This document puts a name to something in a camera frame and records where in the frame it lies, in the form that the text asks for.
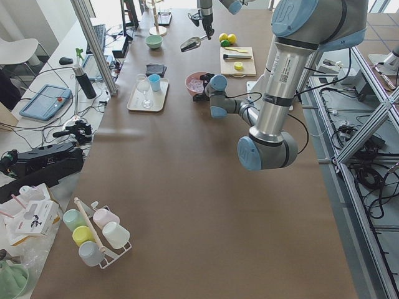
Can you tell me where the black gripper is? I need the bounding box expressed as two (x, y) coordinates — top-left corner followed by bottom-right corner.
(193, 73), (214, 102)
(199, 8), (214, 40)

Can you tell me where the steel ice scoop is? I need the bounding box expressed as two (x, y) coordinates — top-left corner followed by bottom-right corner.
(180, 35), (208, 52)

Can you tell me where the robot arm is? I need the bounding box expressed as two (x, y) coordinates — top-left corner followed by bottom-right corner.
(204, 1), (368, 171)
(188, 0), (250, 39)

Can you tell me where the clear ice cubes pile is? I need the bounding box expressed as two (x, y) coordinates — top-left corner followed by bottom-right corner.
(187, 78), (203, 93)

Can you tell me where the light blue cup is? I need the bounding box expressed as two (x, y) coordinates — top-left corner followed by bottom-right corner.
(148, 74), (161, 92)

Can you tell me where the wooden cup tree stand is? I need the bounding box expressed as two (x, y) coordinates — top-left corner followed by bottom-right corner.
(146, 0), (167, 36)

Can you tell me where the pink cup in rack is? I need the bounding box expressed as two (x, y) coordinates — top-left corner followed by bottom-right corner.
(93, 208), (120, 229)

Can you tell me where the white cup in rack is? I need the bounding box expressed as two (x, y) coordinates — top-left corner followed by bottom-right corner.
(102, 222), (130, 249)

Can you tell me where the green cup in rack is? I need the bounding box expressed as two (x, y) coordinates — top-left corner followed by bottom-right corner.
(62, 209), (86, 232)

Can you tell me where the yellow cup in rack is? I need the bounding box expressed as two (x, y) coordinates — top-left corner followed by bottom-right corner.
(72, 225), (95, 247)

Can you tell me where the grey cup in rack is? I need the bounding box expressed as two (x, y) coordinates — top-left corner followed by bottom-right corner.
(79, 240), (105, 267)

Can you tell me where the yellow lemon near lime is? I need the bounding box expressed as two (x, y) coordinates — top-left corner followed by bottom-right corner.
(219, 33), (228, 42)

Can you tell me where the pink bowl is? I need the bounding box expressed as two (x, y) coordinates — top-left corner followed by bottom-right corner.
(185, 72), (206, 96)

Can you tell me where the green lime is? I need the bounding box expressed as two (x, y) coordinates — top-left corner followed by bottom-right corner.
(220, 39), (231, 47)

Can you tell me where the yellow lemon outer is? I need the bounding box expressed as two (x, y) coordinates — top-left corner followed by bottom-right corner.
(228, 34), (237, 44)

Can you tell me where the steel muddler black tip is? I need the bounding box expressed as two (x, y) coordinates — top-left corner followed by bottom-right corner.
(223, 54), (252, 60)

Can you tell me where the yellow plastic knife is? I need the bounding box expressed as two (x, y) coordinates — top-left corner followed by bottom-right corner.
(224, 47), (249, 53)

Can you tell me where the bamboo cutting board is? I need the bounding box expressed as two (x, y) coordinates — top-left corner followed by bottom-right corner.
(220, 47), (256, 77)

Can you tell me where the half lemon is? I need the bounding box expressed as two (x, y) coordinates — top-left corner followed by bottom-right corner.
(234, 62), (243, 70)

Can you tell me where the black glass holder tray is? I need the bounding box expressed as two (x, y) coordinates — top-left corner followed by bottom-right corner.
(157, 12), (172, 27)

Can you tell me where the grey folded cloth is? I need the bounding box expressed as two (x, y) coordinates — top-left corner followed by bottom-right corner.
(145, 64), (167, 78)

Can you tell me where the cream rabbit tray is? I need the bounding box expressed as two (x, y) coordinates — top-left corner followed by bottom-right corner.
(127, 78), (169, 112)

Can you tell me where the green ceramic bowl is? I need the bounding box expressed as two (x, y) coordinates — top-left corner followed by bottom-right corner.
(145, 35), (163, 49)

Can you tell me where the clear wine glass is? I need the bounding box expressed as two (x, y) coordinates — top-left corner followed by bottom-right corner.
(136, 74), (153, 108)

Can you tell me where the black keyboard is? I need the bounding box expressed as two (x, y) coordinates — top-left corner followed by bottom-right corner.
(92, 24), (107, 52)

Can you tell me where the black thermos bottle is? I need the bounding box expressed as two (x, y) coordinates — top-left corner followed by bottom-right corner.
(72, 64), (97, 99)

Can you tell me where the black computer mouse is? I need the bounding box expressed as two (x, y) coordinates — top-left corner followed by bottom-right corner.
(59, 57), (74, 65)

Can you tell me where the black equipment bag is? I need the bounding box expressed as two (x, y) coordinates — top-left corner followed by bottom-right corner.
(1, 142), (84, 204)

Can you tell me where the wooden stick in rack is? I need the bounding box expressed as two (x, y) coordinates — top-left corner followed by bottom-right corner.
(74, 197), (106, 253)

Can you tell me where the white chair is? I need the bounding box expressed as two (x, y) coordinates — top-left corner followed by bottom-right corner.
(1, 38), (40, 76)

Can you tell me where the white product box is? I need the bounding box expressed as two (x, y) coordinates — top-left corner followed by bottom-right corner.
(15, 200), (59, 236)

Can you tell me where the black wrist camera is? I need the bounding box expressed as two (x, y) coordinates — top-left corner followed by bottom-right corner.
(187, 10), (202, 27)

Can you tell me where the aluminium frame post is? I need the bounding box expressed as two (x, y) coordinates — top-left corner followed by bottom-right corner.
(70, 0), (117, 97)

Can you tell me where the white wire cup rack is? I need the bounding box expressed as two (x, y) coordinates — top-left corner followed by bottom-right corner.
(91, 201), (133, 269)

